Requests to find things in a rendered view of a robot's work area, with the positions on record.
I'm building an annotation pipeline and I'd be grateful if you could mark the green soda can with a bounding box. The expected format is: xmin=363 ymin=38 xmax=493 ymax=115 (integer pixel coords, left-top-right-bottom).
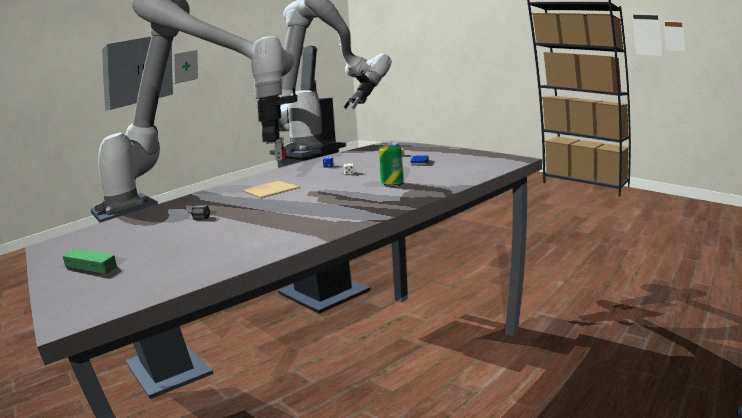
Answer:
xmin=378 ymin=142 xmax=404 ymax=187

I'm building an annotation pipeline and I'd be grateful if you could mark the beige flat mat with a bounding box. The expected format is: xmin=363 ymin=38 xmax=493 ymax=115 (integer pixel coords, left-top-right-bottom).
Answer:
xmin=243 ymin=181 xmax=299 ymax=198

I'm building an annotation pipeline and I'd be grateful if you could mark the green rectangular box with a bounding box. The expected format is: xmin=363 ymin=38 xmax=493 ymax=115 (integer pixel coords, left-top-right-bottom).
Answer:
xmin=63 ymin=249 xmax=117 ymax=274

